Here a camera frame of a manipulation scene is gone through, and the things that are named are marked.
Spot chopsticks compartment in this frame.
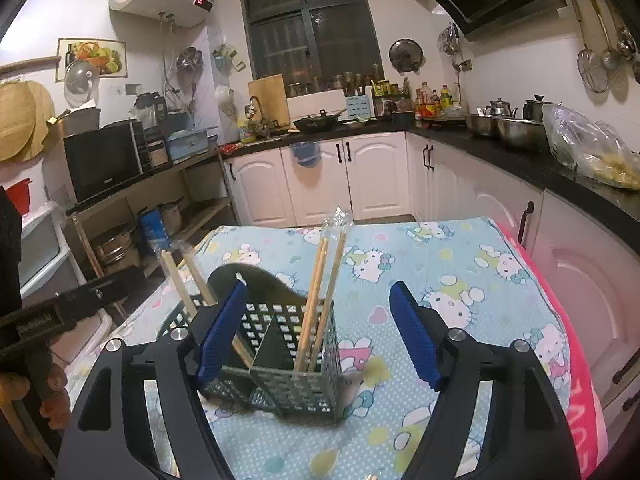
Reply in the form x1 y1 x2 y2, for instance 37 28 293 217
159 238 256 369
294 207 352 373

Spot dark kitchen window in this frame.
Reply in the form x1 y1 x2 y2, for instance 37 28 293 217
242 0 383 91

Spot person's left hand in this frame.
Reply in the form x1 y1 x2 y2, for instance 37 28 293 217
1 354 70 430

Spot dark green utensil basket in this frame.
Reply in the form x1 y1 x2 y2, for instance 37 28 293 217
157 263 342 420

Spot Hello Kitty blue tablecloth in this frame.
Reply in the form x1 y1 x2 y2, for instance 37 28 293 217
64 216 574 480

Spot steel pot on shelf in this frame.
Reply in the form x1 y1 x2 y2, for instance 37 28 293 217
91 224 141 271

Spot red plastic basin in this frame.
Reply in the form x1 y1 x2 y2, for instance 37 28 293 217
6 178 32 216

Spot blue canister on shelf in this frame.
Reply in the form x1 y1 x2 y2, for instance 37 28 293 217
138 208 170 252

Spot black microwave oven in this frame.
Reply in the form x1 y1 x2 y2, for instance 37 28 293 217
63 120 150 203

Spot black wok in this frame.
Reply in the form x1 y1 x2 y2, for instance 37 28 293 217
294 108 345 134

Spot round bamboo board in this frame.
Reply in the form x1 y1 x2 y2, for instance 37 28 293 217
0 81 54 162

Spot steel mixing bowl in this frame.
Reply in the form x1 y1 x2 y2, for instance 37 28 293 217
497 117 549 153

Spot clear plastic food bag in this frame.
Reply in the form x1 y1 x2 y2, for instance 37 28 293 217
542 104 639 191

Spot hanging pot lid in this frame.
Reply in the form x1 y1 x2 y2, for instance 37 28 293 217
388 38 425 74

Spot wooden cutting board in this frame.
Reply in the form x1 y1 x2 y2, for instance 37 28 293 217
247 74 291 127

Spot fruit picture frame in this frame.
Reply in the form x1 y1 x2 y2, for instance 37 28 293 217
55 38 128 82

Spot hanging wire strainer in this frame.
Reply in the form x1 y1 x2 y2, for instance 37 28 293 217
570 0 608 94

